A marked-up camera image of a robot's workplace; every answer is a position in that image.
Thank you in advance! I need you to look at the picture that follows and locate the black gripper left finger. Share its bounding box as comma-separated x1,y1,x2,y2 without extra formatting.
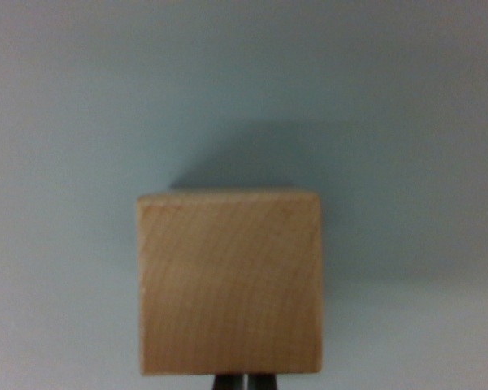
212,371,247,390

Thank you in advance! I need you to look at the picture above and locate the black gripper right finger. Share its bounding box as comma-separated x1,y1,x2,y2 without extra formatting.
246,371,279,390

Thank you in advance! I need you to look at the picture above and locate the light wooden cube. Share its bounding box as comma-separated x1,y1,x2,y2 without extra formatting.
136,188,324,376

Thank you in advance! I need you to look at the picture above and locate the pale blue plastic bin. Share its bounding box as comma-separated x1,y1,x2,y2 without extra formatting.
0,0,488,390

